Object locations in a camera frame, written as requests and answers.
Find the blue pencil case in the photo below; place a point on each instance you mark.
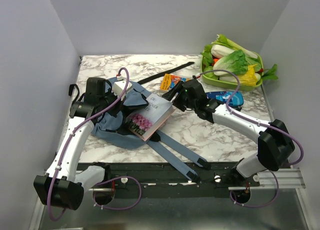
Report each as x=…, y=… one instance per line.
x=236, y=101

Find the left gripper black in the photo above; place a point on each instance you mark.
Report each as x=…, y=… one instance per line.
x=119, y=106

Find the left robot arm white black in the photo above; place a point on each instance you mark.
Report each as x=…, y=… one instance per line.
x=61, y=186

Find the yellow leafy vegetable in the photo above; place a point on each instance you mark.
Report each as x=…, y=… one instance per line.
x=250, y=78

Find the dark green spinach leaf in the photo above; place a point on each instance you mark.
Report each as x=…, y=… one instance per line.
x=270, y=74

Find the white napa cabbage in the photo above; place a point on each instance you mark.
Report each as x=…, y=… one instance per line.
x=220, y=51

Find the orange comic book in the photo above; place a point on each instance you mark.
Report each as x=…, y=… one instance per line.
x=169, y=82

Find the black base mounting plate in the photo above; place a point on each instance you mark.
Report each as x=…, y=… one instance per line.
x=163, y=181

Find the aluminium rail frame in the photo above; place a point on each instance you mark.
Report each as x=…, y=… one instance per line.
x=266, y=209

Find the green vegetable tray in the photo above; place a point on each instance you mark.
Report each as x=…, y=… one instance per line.
x=225, y=84

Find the green leafy lettuce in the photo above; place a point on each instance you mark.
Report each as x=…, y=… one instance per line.
x=237, y=63

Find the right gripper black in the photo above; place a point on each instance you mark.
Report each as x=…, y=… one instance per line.
x=169, y=94

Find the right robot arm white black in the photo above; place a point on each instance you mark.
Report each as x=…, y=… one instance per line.
x=274, y=146

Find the bok choy stalk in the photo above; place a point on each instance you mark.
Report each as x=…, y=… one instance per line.
x=224, y=41

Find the blue student backpack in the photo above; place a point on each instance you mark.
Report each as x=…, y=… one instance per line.
x=115, y=131

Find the designer fate flower book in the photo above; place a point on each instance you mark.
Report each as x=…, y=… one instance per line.
x=144, y=122

